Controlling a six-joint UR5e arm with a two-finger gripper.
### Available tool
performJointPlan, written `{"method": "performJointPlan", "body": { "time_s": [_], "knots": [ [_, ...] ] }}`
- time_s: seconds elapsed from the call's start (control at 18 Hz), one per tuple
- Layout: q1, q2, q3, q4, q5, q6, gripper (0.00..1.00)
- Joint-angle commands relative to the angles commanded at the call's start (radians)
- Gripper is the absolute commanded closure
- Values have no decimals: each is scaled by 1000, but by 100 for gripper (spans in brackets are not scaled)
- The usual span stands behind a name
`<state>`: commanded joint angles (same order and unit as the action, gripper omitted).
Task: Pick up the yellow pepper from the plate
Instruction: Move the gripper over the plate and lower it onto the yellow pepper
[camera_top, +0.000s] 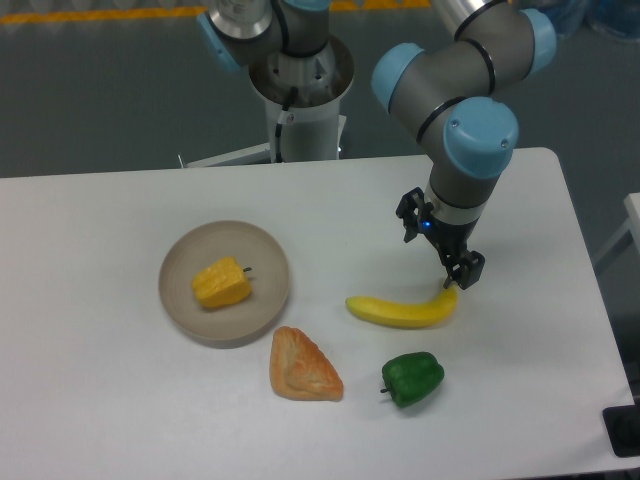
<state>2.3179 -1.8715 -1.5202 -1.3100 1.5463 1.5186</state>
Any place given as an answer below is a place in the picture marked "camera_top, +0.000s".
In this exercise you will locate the beige round plate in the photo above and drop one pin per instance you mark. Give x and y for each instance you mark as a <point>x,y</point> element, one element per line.
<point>266,267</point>

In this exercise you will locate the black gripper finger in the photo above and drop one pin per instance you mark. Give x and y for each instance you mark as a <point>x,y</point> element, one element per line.
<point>415,212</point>
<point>463,269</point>

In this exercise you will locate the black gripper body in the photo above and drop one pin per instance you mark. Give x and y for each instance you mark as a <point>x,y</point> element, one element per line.
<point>450,240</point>

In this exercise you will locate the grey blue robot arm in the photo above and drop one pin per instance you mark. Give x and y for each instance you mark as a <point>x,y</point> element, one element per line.
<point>444,100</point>

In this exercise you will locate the white furniture at right edge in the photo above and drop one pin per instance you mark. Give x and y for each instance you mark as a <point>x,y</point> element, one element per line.
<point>625,235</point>

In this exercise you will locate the yellow banana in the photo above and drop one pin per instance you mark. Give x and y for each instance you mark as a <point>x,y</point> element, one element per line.
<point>404,315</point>

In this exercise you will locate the black device at table edge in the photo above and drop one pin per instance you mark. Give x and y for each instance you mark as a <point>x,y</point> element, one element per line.
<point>622,426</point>

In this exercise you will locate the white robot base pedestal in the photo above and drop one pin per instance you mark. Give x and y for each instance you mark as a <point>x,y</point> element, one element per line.
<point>302,98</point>

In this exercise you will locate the yellow pepper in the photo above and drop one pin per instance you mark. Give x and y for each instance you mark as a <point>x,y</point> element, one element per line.
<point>223,283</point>

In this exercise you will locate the triangular pastry bread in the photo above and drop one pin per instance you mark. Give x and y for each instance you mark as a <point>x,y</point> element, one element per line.
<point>298,369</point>

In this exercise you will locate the green bell pepper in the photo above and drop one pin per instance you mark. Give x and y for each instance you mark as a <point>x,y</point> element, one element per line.
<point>411,377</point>

